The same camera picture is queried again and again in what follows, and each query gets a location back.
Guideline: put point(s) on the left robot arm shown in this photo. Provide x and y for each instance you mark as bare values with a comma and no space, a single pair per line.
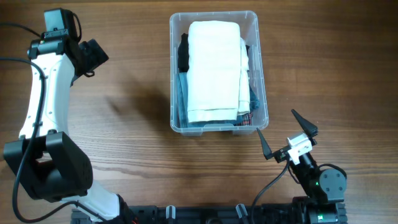
45,160

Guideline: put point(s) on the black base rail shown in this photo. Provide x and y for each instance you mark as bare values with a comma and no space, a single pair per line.
267,213

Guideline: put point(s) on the cream cloth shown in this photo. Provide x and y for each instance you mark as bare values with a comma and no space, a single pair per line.
217,78

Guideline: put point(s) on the black garment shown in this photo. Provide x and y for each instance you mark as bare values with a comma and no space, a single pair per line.
183,54

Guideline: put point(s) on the clear plastic storage bin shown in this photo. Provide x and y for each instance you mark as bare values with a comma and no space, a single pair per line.
249,29

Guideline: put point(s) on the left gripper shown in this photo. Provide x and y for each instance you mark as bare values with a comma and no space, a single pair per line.
96,55

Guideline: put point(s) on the blue denim jeans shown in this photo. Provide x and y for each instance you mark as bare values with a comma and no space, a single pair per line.
182,98

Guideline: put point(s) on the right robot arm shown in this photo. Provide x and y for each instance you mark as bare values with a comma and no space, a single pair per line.
323,184

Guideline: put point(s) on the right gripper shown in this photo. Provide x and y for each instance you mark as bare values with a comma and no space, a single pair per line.
280,154

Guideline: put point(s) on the red plaid shirt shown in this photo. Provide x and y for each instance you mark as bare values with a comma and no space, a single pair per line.
244,120

